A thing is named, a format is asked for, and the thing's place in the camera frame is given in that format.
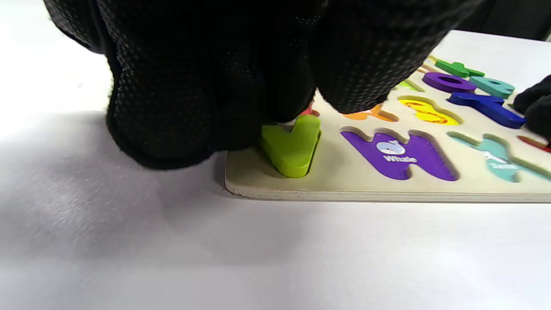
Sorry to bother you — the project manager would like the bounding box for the person's left hand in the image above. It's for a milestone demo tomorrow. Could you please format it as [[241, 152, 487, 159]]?
[[43, 0, 487, 171]]

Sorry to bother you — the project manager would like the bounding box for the person's right hand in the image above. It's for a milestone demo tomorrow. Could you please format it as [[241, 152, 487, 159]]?
[[513, 75, 551, 143]]

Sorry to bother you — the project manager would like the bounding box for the dark blue T-shaped letter block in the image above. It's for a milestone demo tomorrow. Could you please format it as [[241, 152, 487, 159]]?
[[447, 92, 526, 129]]

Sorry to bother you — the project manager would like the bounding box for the teal P-shaped letter block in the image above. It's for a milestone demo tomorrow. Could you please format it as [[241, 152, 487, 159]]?
[[469, 76, 516, 99]]

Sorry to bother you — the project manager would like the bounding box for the green K-shaped letter block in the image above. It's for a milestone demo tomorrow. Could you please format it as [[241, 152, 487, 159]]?
[[435, 60, 486, 78]]

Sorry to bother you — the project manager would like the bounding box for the purple O-shaped letter block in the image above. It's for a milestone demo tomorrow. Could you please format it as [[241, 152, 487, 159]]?
[[422, 71, 477, 94]]

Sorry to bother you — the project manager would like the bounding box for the yellow-green V-shaped letter block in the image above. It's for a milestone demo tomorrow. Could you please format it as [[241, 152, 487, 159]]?
[[258, 114, 322, 178]]

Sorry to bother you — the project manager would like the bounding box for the wooden alphabet puzzle board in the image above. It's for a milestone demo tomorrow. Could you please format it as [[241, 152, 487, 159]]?
[[225, 54, 551, 203]]

